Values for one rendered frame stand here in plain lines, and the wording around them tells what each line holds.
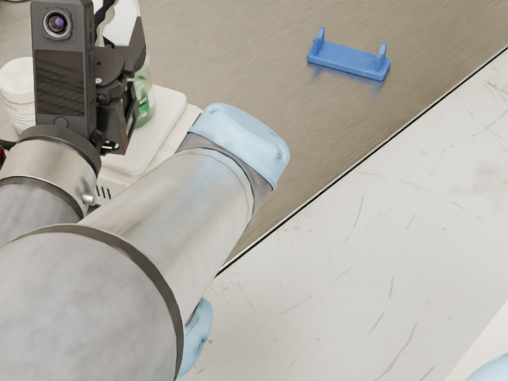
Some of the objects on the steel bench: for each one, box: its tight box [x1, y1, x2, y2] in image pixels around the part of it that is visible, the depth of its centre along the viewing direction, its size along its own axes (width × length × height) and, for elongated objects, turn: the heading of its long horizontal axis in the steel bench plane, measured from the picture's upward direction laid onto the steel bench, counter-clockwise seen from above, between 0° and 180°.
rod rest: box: [307, 26, 391, 81], centre depth 117 cm, size 10×3×4 cm, turn 69°
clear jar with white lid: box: [0, 57, 36, 136], centre depth 110 cm, size 6×6×8 cm
